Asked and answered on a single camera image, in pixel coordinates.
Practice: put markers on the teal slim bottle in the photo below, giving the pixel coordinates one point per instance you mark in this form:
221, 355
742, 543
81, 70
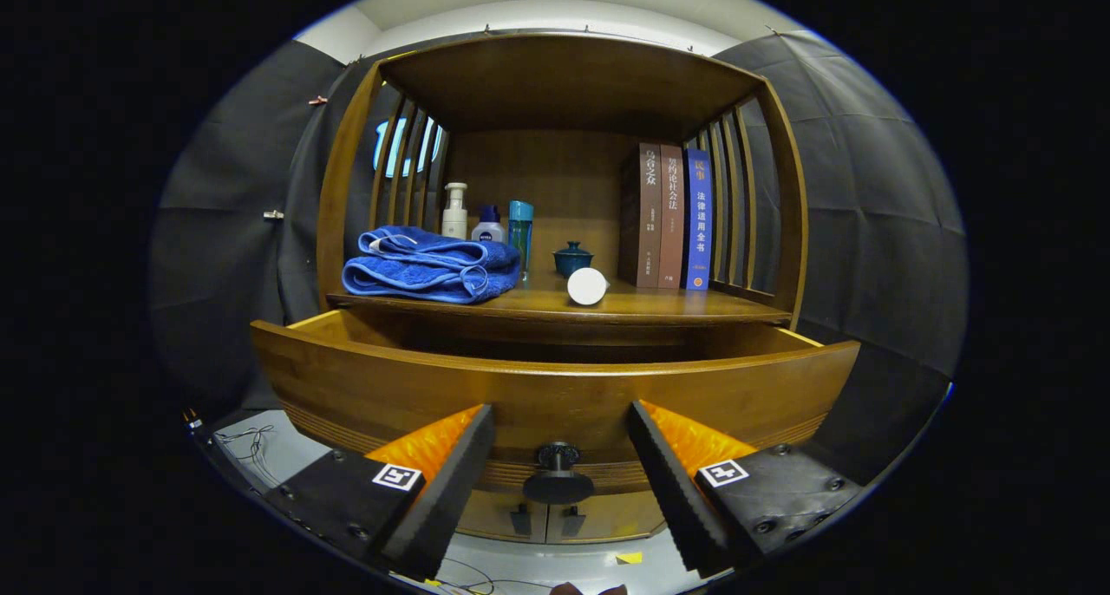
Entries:
520, 231

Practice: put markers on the white bottle with blue cap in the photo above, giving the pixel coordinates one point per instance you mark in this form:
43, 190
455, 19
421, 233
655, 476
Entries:
487, 231

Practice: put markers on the wooden drawer with black knob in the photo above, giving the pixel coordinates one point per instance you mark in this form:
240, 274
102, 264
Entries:
564, 395

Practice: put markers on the reddish brown book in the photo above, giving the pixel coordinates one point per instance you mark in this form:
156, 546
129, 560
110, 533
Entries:
671, 222

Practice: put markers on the blue book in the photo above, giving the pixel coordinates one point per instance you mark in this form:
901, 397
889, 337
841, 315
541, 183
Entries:
698, 222

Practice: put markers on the folded blue towel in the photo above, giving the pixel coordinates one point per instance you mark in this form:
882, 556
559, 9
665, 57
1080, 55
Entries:
416, 274

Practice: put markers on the wooden cabinet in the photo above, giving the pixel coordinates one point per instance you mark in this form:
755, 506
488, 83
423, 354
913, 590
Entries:
564, 83

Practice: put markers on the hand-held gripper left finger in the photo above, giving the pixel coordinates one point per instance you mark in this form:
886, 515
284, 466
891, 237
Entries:
451, 491

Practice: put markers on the wooden countertop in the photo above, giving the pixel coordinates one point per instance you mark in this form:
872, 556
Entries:
659, 304

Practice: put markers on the yellow tape piece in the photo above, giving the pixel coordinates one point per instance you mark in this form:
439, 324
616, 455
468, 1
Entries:
629, 558

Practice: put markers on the blue lidded teacup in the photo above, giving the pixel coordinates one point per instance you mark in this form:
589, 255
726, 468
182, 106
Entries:
572, 261

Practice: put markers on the white pump bottle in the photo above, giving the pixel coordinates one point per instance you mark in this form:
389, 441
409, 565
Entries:
454, 222

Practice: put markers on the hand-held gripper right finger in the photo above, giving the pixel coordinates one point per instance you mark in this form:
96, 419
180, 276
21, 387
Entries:
672, 491

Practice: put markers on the dark brown book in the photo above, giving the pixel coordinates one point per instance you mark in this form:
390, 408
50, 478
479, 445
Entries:
649, 213

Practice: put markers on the white and green tube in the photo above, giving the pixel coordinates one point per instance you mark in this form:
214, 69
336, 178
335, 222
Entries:
588, 286

